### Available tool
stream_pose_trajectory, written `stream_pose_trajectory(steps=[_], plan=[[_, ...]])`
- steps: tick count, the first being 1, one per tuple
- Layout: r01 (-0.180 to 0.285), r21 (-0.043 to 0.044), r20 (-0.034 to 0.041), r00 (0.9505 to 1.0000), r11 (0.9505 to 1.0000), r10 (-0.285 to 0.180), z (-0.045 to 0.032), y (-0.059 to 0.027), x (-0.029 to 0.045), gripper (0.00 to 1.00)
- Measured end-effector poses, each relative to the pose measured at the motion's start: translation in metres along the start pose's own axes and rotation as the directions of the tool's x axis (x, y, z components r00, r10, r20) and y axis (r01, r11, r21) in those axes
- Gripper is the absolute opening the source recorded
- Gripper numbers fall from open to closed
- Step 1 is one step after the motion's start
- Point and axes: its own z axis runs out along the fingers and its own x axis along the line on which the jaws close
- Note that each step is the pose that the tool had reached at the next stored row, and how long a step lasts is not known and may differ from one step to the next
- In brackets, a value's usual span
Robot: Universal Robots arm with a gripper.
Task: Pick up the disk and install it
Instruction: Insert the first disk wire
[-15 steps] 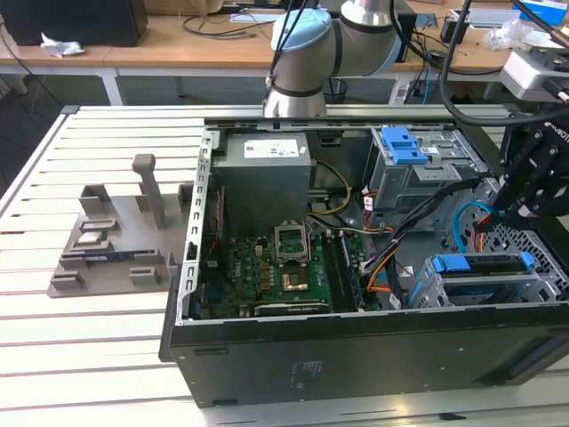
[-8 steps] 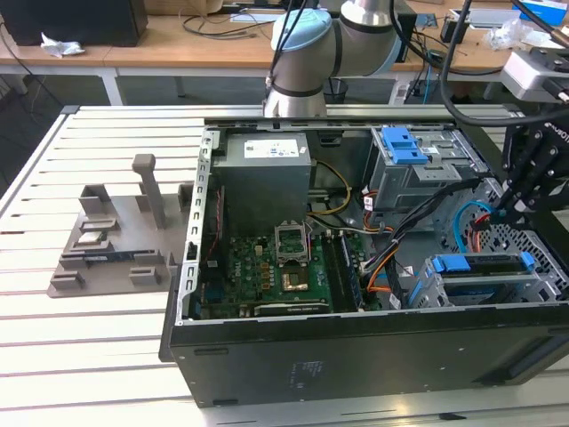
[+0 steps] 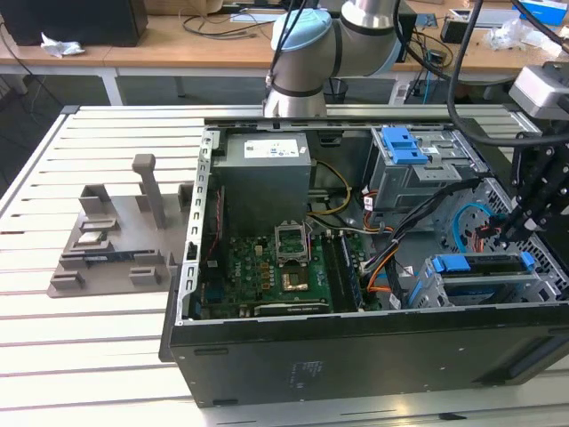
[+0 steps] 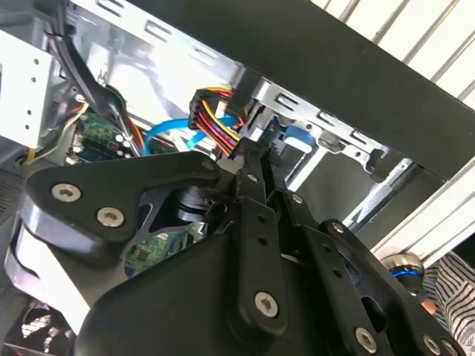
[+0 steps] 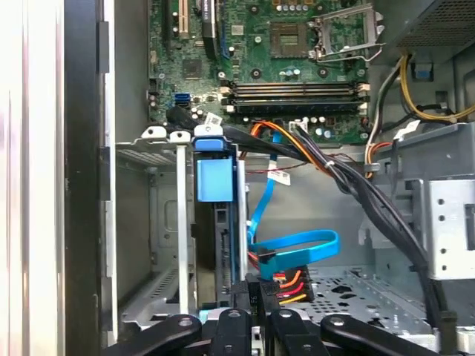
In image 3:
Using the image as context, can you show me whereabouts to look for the RAM stick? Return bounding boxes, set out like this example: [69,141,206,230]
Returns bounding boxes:
[84,251,155,263]
[338,233,365,311]

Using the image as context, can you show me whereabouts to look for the wooden desk white frame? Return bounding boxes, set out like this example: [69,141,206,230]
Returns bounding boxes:
[0,11,569,106]

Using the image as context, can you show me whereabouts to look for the black open PC case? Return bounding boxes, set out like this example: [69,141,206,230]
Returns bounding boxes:
[158,116,569,409]

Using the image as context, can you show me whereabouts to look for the light blue wire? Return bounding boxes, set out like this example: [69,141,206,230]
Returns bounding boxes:
[453,198,506,257]

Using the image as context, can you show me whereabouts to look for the yellow wire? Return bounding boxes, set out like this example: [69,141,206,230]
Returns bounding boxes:
[309,159,353,220]

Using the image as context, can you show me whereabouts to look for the thick black cable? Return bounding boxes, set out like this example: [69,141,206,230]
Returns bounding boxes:
[446,0,569,148]

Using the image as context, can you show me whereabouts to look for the green Dell motherboard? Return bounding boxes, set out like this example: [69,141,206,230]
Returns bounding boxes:
[199,233,370,319]

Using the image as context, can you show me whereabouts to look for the large black box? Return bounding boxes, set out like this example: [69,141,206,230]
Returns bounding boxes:
[0,0,148,48]

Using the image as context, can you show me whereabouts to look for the black wire bundle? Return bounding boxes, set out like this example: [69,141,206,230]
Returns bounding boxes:
[384,176,485,310]

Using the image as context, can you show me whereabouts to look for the blue plastic cage latch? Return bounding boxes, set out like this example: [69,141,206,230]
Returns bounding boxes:
[381,126,429,165]

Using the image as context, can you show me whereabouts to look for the orange wire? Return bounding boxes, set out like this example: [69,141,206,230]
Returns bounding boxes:
[366,255,404,294]

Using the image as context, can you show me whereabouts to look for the black RAM slot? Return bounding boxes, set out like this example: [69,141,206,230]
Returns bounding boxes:
[322,234,346,313]

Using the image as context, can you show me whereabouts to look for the crumpled white paper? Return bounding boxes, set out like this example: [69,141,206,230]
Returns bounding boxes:
[39,31,85,59]

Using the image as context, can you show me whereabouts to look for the white power strip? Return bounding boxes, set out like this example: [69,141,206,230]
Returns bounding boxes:
[390,82,413,107]

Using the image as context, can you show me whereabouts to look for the blue cardboard box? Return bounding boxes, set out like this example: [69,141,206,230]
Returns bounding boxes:
[517,0,569,21]

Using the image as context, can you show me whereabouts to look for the black case fan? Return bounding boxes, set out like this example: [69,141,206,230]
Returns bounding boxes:
[204,182,230,272]

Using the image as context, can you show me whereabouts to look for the grey power supply unit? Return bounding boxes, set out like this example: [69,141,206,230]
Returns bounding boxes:
[212,132,315,228]

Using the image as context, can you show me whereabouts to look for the grey metal disk bay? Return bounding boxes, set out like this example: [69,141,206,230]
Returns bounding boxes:
[406,251,569,312]

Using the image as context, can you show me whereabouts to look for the small black box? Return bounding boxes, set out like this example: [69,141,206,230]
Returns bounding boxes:
[439,20,477,44]

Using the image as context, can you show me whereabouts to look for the silver camera box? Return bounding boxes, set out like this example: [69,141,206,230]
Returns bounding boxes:
[508,64,569,120]

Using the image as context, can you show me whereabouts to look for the grey metal drive cage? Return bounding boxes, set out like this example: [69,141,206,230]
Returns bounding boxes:
[362,125,484,223]

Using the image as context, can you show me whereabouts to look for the black mesh wastebasket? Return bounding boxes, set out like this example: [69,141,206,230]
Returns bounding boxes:
[323,77,349,104]

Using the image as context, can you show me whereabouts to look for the red and black wire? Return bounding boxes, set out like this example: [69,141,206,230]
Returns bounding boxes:
[208,185,224,266]

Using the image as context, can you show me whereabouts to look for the clear plastic bags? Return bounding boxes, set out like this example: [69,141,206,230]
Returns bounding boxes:
[482,17,565,52]

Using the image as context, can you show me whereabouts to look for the grey parts rack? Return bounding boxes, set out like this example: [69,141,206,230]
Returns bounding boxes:
[46,153,196,300]

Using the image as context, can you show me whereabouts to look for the copper chipset heatsink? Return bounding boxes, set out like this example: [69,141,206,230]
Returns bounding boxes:
[282,270,312,293]

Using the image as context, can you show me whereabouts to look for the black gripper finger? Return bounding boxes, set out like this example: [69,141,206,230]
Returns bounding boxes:
[510,146,560,242]
[494,145,535,249]

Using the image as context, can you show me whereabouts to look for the metal socket cover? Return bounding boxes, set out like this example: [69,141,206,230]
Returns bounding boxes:
[274,220,310,266]

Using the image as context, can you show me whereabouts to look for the power wire with coloured strands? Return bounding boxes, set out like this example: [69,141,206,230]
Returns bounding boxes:
[473,222,506,246]

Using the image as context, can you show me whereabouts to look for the black graphics card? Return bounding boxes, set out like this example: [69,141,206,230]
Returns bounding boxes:
[251,301,333,318]

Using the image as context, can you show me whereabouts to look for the hard disk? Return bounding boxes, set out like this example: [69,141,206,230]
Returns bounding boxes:
[429,251,535,276]
[407,273,503,309]

